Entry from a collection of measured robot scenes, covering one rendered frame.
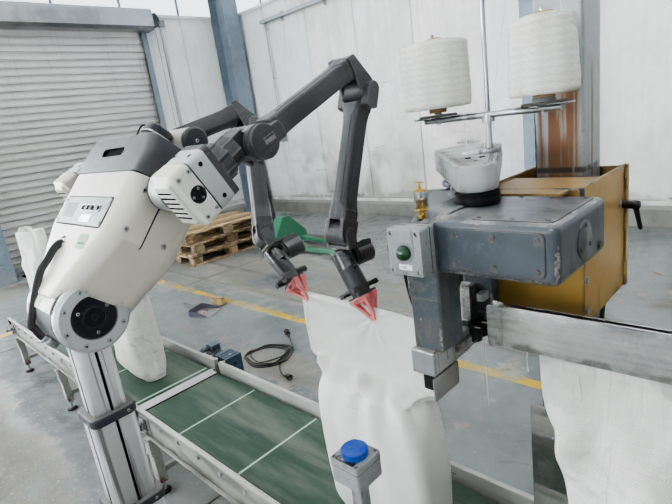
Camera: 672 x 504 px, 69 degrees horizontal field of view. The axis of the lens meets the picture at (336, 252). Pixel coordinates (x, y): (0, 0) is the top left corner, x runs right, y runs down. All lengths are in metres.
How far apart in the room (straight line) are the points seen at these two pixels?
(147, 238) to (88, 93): 7.55
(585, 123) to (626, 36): 4.82
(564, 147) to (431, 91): 0.35
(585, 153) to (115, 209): 1.07
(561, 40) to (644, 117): 4.98
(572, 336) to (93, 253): 0.97
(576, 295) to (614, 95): 5.04
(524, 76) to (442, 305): 0.49
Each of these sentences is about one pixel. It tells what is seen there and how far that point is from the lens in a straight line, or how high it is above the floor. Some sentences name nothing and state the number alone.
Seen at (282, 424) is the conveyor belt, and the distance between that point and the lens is 2.13.
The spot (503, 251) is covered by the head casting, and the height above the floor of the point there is 1.29.
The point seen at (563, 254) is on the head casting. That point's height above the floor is 1.28.
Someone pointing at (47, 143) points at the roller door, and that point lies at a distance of 8.34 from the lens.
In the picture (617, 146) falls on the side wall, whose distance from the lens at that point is 6.16.
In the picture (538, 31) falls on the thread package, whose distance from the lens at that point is 1.11.
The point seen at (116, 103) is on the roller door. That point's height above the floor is 2.25.
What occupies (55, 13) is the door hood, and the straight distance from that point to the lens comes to 8.43.
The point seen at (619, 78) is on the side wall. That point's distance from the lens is 6.12.
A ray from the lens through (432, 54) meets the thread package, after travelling 1.22.
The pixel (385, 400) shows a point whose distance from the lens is 1.35.
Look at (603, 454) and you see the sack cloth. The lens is 1.13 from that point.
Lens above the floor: 1.54
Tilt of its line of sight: 15 degrees down
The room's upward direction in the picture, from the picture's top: 8 degrees counter-clockwise
